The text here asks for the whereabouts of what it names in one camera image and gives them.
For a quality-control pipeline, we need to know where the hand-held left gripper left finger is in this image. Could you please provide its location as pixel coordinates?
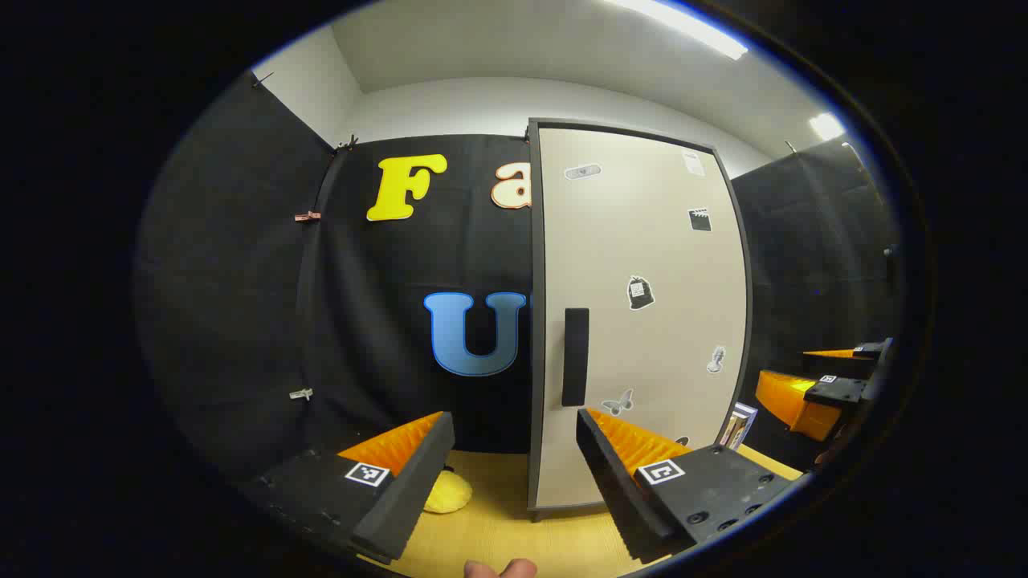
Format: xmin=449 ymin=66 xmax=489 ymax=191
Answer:
xmin=239 ymin=411 xmax=456 ymax=564

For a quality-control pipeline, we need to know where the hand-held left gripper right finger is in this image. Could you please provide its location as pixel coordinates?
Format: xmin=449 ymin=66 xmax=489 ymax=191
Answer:
xmin=575 ymin=407 xmax=808 ymax=564

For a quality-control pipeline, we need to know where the yellow coaster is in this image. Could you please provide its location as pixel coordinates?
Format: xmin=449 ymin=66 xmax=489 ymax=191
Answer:
xmin=422 ymin=470 xmax=473 ymax=515

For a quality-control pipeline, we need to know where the grey cabinet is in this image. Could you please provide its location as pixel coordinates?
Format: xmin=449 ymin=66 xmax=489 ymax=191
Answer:
xmin=526 ymin=118 xmax=754 ymax=523

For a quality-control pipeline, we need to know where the beige cabinet door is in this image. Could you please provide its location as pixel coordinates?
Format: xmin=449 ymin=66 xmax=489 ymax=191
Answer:
xmin=536 ymin=124 xmax=749 ymax=508

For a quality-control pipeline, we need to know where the black backdrop cloth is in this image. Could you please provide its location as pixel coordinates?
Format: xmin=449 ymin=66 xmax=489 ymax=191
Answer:
xmin=133 ymin=72 xmax=902 ymax=482

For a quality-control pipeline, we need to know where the black door handle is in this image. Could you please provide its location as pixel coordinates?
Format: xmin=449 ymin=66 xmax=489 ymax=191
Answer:
xmin=562 ymin=307 xmax=589 ymax=407

